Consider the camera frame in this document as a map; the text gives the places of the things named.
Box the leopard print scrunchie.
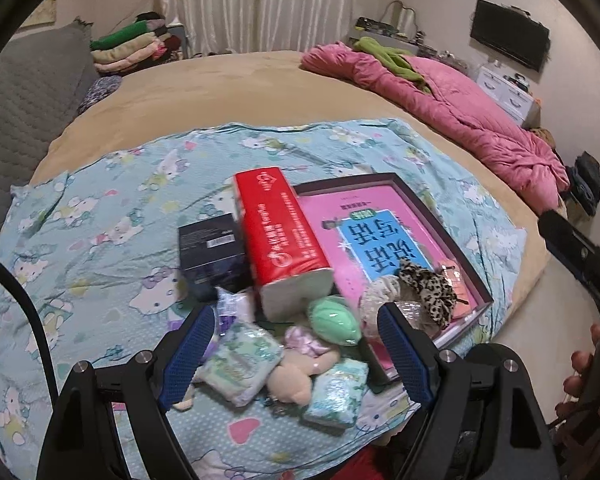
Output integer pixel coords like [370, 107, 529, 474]
[397, 259, 458, 331]

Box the dark blue bag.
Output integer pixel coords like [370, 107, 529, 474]
[562, 152, 600, 216]

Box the person's red garment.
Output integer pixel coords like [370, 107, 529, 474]
[330, 447, 406, 480]

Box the grey quilted cover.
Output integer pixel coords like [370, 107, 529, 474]
[0, 22, 103, 256]

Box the white framed mirror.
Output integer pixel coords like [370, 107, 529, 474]
[380, 1, 421, 36]

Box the white curtain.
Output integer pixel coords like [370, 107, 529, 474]
[152, 0, 396, 58]

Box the pink and blue book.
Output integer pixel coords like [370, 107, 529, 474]
[297, 185, 481, 376]

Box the beige plush bear toy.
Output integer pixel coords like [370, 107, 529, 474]
[172, 325, 341, 411]

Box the dark tray box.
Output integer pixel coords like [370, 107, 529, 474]
[292, 172, 495, 396]

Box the person's right hand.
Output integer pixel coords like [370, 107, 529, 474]
[552, 324, 600, 433]

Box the green garment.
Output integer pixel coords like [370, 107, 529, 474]
[352, 36, 433, 93]

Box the bed with beige sheet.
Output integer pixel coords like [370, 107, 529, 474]
[27, 50, 553, 356]

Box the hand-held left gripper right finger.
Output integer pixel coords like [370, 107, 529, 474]
[376, 301, 563, 480]

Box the cluttered vanity table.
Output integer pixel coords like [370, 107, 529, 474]
[347, 16, 468, 68]

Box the green egg sponge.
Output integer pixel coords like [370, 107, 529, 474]
[307, 296, 363, 350]

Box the stack of folded clothes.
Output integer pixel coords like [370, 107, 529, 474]
[90, 10, 186, 73]

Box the blue cartoon printed blanket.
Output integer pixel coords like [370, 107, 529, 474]
[0, 117, 528, 480]

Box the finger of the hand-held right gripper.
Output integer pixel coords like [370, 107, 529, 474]
[537, 210, 598, 273]

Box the teal printed tissue packet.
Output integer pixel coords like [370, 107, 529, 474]
[302, 357, 370, 428]

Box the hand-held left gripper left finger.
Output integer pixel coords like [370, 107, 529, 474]
[37, 305, 217, 480]

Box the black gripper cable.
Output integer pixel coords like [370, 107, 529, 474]
[0, 247, 58, 386]

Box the purple packet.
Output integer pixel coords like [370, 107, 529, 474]
[215, 287, 256, 338]

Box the white drawer cabinet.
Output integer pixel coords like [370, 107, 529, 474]
[475, 65, 536, 126]

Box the dark floral cloth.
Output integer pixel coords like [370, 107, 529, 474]
[77, 75, 123, 116]

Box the pink quilt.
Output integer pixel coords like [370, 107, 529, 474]
[300, 42, 571, 211]

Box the pale lace scrunchie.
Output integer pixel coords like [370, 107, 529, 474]
[360, 277, 406, 341]

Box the white printed tissue packet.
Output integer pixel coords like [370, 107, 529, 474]
[200, 320, 286, 408]

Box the black box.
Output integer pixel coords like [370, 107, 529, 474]
[177, 212, 253, 301]

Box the red tissue pack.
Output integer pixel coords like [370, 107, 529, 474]
[232, 167, 335, 323]

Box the black wall television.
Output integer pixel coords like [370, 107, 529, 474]
[470, 0, 551, 72]

